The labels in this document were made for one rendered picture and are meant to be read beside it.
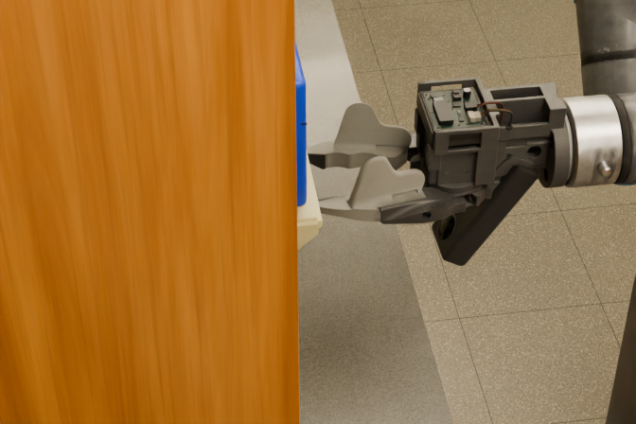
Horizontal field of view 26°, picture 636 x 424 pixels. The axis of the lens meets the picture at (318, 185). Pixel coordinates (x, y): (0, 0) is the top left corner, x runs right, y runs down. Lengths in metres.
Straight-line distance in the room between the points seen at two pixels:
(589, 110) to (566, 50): 2.57
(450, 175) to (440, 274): 1.87
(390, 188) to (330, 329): 0.45
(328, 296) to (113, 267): 0.89
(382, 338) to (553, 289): 1.48
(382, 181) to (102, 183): 0.46
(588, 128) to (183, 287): 0.51
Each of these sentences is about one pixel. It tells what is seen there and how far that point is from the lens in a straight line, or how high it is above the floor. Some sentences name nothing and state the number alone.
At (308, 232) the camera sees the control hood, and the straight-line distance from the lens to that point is 0.80.
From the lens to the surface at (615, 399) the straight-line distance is 2.31.
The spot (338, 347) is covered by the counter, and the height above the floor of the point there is 0.94.
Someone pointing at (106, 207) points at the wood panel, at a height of 1.60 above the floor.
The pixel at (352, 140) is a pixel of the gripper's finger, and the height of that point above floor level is 1.33.
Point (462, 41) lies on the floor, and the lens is 3.71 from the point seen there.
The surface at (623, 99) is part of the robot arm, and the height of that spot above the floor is 1.37.
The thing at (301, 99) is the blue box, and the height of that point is 1.59.
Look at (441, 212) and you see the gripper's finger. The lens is 1.11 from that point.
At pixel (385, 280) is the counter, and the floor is 0.94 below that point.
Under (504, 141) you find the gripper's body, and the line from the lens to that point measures 1.13.
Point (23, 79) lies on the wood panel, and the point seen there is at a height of 1.68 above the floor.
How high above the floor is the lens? 2.03
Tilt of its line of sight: 39 degrees down
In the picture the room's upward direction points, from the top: straight up
